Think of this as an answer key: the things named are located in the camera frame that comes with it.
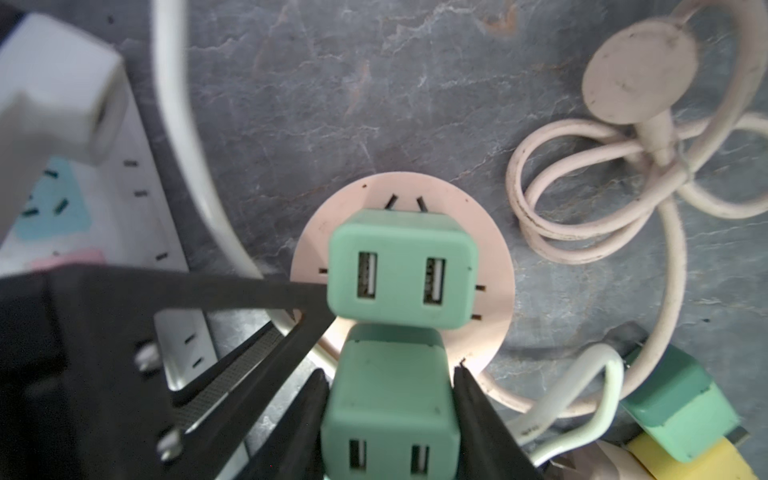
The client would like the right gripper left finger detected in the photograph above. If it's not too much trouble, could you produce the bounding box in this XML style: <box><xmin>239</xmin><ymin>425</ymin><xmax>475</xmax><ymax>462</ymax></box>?
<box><xmin>236</xmin><ymin>369</ymin><xmax>329</xmax><ymax>480</ymax></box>

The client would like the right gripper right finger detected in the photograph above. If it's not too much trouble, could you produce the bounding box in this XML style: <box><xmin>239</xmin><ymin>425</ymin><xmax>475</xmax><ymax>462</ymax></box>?
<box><xmin>453</xmin><ymin>365</ymin><xmax>542</xmax><ymax>480</ymax></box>

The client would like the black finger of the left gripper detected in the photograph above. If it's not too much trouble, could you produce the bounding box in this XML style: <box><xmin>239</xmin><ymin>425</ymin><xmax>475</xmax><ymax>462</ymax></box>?
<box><xmin>1</xmin><ymin>264</ymin><xmax>334</xmax><ymax>479</ymax></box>

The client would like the green adapter round socket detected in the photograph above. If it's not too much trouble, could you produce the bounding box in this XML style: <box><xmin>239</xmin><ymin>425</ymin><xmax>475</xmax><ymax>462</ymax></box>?
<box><xmin>327</xmin><ymin>209</ymin><xmax>479</xmax><ymax>330</ymax></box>
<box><xmin>321</xmin><ymin>323</ymin><xmax>461</xmax><ymax>479</ymax></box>

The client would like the white long power strip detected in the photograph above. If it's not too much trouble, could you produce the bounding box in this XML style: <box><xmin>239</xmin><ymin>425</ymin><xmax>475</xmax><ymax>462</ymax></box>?
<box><xmin>1</xmin><ymin>88</ymin><xmax>218</xmax><ymax>428</ymax></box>

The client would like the green plug adapter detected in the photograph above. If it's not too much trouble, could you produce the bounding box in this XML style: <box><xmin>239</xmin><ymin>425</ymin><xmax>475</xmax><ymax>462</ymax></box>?
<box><xmin>621</xmin><ymin>346</ymin><xmax>740</xmax><ymax>463</ymax></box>

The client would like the yellow plug adapter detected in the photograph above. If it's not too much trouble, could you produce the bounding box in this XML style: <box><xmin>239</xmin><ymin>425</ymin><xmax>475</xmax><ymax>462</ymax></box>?
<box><xmin>627</xmin><ymin>433</ymin><xmax>758</xmax><ymax>480</ymax></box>

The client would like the white wall plug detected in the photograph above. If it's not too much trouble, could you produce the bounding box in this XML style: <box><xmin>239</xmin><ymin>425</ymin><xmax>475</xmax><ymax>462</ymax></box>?
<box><xmin>543</xmin><ymin>440</ymin><xmax>654</xmax><ymax>480</ymax></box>

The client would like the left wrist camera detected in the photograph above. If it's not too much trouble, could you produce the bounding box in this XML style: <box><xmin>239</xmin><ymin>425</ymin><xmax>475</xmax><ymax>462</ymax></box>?
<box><xmin>1</xmin><ymin>5</ymin><xmax>129</xmax><ymax>234</ymax></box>

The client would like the beige cable with round plug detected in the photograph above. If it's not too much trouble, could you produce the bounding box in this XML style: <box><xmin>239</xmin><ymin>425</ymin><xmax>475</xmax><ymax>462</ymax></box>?
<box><xmin>479</xmin><ymin>0</ymin><xmax>768</xmax><ymax>418</ymax></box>

